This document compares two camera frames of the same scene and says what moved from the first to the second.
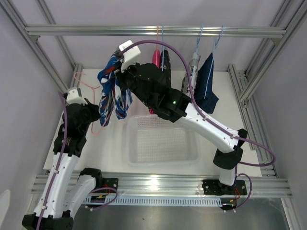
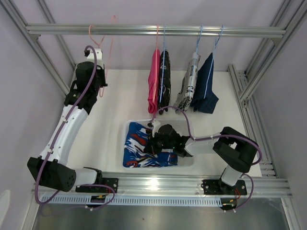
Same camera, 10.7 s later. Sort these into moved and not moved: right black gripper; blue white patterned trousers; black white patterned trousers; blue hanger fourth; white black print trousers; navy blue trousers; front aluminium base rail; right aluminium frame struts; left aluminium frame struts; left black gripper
Moved: right black gripper; left black gripper; blue white patterned trousers
Not moved: black white patterned trousers; front aluminium base rail; left aluminium frame struts; right aluminium frame struts; navy blue trousers; white black print trousers; blue hanger fourth
